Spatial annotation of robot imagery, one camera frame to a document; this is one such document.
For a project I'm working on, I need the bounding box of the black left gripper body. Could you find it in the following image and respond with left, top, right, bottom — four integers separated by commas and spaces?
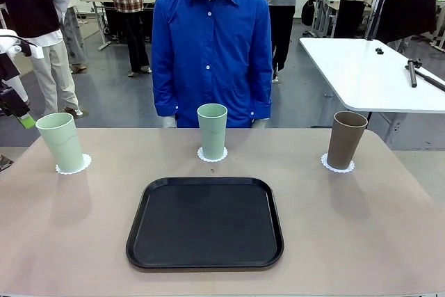
0, 54, 22, 81

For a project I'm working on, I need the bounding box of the pale green tall cup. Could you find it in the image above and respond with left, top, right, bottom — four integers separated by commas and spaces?
197, 103, 229, 160
35, 112, 86, 173

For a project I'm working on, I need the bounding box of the white scalloped paper coaster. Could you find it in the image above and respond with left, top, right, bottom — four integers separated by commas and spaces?
197, 145, 229, 163
320, 152, 355, 174
55, 152, 93, 175

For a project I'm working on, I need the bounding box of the tan tall cup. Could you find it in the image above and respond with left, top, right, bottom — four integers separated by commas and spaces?
326, 111, 369, 170

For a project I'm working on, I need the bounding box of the person's left forearm blue sleeve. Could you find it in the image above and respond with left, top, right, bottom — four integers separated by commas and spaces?
250, 77, 274, 128

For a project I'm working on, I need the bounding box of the person's right forearm blue sleeve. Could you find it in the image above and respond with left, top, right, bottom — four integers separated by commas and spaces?
152, 77, 180, 128

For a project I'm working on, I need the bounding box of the brown patterned object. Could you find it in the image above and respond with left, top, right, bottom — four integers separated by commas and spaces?
0, 154, 15, 172

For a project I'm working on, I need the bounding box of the person in grey trousers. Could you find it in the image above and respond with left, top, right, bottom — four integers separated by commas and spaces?
62, 0, 88, 74

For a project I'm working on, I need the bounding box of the person in blue shirt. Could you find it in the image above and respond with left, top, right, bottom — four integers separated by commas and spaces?
152, 0, 274, 129

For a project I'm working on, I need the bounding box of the black plastic serving tray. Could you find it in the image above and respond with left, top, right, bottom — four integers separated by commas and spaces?
125, 177, 285, 270

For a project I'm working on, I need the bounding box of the black backpack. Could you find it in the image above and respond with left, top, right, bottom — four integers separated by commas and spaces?
300, 0, 316, 26

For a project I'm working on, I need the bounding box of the white folding table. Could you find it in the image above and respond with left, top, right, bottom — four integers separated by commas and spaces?
299, 37, 445, 131

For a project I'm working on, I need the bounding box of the short black metal rod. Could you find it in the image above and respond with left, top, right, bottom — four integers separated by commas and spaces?
405, 58, 423, 88

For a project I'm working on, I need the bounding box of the long black metal rod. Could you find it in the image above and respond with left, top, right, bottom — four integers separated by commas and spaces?
415, 69, 445, 92

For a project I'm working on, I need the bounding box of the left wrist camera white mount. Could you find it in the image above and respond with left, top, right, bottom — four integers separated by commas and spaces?
10, 40, 45, 60

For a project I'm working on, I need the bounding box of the thin black left camera cable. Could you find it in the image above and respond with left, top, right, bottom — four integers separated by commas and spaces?
0, 35, 38, 48

